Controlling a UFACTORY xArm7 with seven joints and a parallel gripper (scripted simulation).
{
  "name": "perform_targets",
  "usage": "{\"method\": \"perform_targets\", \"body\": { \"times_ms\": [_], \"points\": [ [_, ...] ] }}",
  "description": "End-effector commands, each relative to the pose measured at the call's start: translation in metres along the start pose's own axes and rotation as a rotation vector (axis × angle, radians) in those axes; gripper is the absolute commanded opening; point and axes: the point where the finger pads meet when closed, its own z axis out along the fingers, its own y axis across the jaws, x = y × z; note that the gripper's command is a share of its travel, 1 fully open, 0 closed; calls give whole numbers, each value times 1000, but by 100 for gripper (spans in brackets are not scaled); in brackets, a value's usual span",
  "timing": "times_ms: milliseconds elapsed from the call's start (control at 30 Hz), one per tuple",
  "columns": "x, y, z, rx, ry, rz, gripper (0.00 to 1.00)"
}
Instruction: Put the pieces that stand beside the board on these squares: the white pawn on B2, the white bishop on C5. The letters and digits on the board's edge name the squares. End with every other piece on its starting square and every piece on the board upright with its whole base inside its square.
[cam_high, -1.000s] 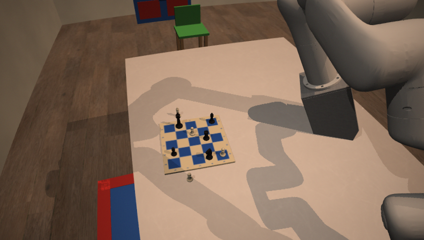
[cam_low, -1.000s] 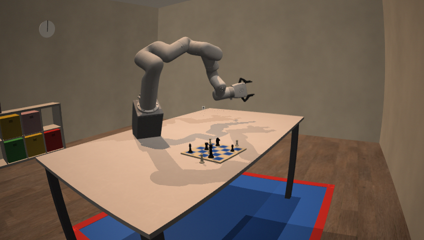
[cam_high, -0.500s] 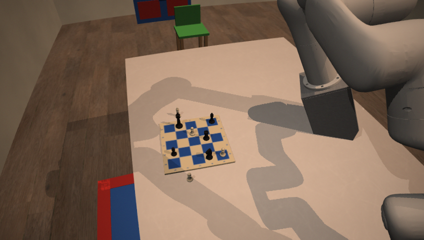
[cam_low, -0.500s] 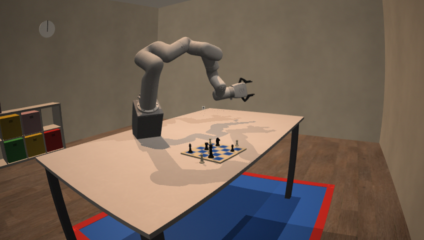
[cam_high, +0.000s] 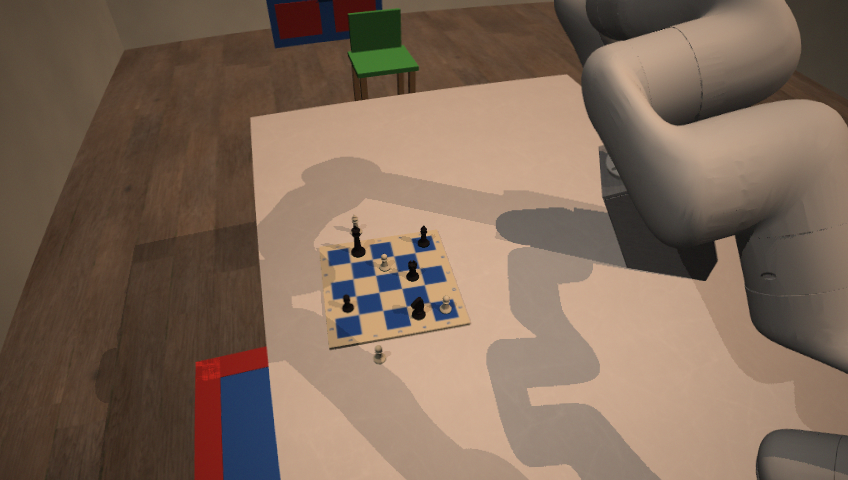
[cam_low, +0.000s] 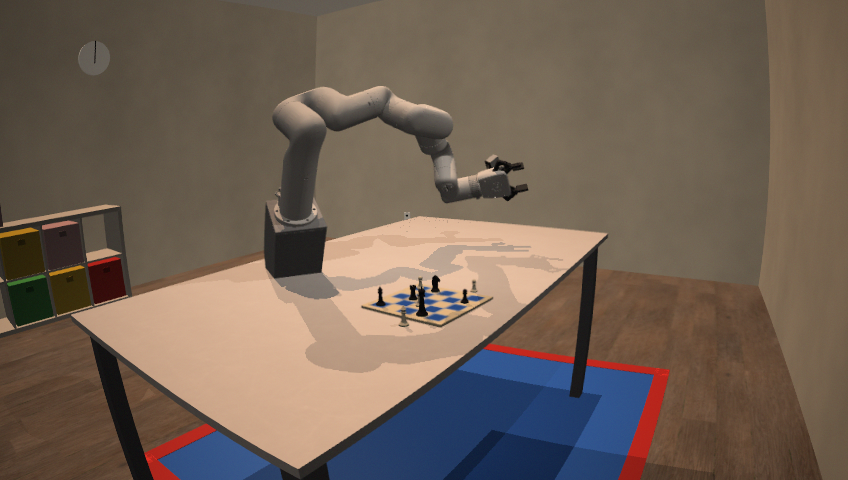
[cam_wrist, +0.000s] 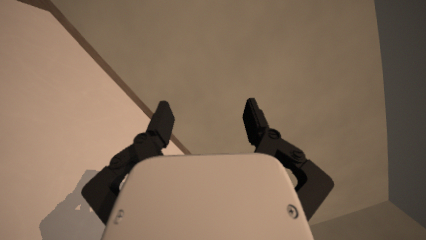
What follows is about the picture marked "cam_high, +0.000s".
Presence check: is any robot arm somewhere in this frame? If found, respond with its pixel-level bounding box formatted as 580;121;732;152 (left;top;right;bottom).
554;0;848;480

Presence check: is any blue and tan chessboard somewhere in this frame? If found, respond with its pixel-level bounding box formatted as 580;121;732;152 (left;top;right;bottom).
319;229;470;350

